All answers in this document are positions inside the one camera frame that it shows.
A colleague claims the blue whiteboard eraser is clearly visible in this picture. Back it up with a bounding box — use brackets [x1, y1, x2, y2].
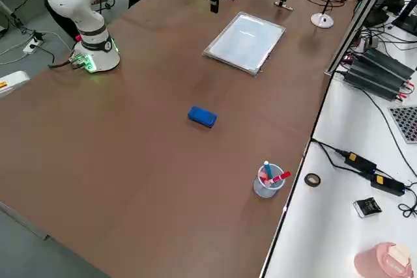
[187, 105, 218, 129]

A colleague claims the silver framed whiteboard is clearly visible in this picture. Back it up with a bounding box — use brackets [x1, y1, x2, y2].
[202, 11, 287, 77]

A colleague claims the teal white marker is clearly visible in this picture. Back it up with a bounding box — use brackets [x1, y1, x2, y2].
[263, 160, 275, 183]

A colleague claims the red marker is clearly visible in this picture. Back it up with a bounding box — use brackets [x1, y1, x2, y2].
[265, 171, 291, 186]

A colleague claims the black finned power supply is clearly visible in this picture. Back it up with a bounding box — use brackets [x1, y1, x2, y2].
[356, 48, 417, 79]
[343, 62, 409, 101]

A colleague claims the black monitor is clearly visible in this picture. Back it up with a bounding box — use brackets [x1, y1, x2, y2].
[392, 0, 417, 36]

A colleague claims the checkered calibration board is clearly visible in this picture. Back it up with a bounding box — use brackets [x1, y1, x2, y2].
[387, 105, 417, 145]

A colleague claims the black adapter with yellow label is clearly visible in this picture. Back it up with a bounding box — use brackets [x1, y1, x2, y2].
[370, 173, 406, 197]
[344, 151, 378, 173]

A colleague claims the black tape roll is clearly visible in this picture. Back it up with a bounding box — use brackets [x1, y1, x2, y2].
[304, 173, 322, 189]

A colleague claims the white power strip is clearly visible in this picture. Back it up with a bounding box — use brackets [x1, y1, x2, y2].
[22, 37, 44, 55]

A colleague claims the clear plastic pen cup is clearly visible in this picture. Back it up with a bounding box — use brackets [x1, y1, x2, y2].
[253, 164, 285, 199]

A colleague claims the white box with orange label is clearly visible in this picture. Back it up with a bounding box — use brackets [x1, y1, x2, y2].
[0, 70, 31, 98]

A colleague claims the small black box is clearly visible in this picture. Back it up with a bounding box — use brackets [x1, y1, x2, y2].
[352, 197, 382, 219]

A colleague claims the pink roll holder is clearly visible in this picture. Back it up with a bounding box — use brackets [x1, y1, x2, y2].
[353, 242, 413, 278]

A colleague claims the aluminium frame post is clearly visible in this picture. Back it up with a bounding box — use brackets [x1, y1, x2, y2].
[323, 0, 394, 77]

